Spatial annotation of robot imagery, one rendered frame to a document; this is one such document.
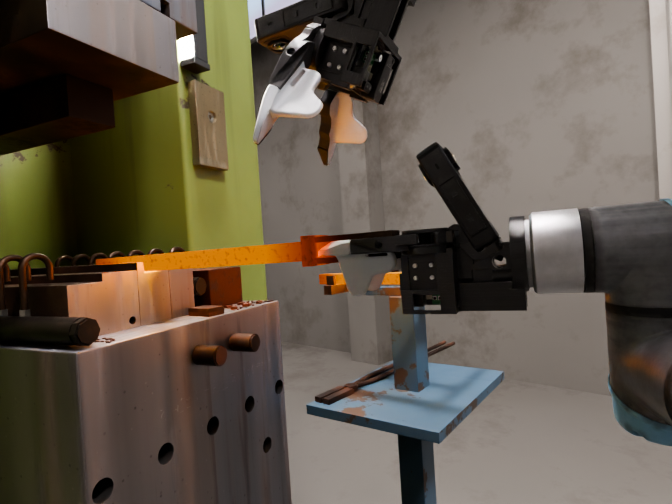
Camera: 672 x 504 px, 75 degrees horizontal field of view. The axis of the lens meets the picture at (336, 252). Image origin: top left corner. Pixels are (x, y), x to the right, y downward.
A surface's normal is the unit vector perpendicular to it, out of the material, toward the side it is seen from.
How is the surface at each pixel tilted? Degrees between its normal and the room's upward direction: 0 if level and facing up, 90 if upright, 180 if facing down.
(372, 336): 90
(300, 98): 61
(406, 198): 90
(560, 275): 119
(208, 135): 90
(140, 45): 90
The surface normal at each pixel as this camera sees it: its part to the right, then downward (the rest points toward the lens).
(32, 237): 0.91, -0.05
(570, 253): -0.42, 0.00
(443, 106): -0.69, 0.05
